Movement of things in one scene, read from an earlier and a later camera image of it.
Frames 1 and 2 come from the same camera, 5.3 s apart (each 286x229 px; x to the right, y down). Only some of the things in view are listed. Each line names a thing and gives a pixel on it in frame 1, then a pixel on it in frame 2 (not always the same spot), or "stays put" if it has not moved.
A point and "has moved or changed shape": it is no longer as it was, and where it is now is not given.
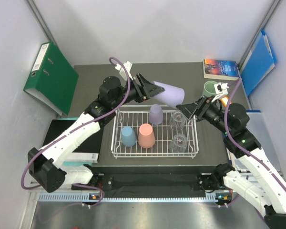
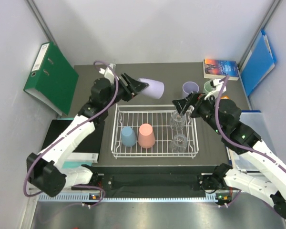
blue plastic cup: x=128 y=137 stays put
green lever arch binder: x=53 y=79 stays put
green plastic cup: x=209 y=89 stays put
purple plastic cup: x=156 y=114 has moved or changed shape
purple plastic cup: x=171 y=96 -> x=188 y=87
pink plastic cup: x=146 y=137 stays put
